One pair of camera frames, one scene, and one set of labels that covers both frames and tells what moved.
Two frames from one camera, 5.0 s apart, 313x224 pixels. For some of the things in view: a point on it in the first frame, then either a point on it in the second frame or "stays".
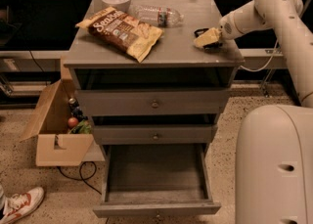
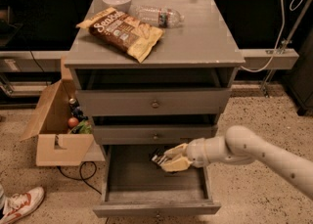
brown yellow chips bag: [121, 32] stays
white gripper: [227, 25] -> [196, 153]
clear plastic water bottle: [156, 16] stays
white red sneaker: [21, 203] stays
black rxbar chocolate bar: [210, 46] -> [158, 156]
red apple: [72, 121] stays
